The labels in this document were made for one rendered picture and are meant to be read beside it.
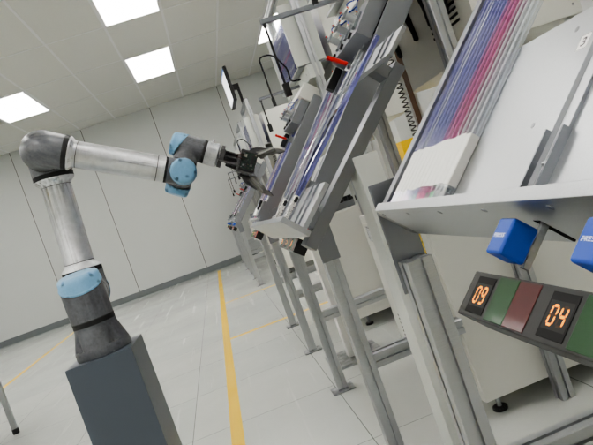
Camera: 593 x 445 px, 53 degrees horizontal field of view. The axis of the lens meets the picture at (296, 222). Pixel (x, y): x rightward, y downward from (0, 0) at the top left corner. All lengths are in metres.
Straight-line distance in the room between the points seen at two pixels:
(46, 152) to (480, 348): 1.30
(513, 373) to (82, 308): 1.19
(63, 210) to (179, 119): 8.75
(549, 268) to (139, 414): 1.19
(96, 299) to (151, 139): 8.90
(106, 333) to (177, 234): 8.73
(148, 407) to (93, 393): 0.15
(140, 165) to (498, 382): 1.17
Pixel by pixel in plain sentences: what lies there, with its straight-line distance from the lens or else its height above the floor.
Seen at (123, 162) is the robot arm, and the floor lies 1.02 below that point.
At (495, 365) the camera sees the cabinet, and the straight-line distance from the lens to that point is 1.78.
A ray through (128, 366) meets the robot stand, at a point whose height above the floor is 0.50.
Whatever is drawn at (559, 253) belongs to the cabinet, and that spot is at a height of 0.38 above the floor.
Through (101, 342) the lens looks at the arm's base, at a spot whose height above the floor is 0.59.
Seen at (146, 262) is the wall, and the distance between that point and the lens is 10.45.
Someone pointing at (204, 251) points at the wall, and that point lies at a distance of 10.38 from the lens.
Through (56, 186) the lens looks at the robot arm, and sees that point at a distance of 1.85.
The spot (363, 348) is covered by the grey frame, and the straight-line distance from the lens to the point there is 1.61.
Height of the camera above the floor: 0.79
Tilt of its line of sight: 3 degrees down
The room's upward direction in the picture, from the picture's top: 19 degrees counter-clockwise
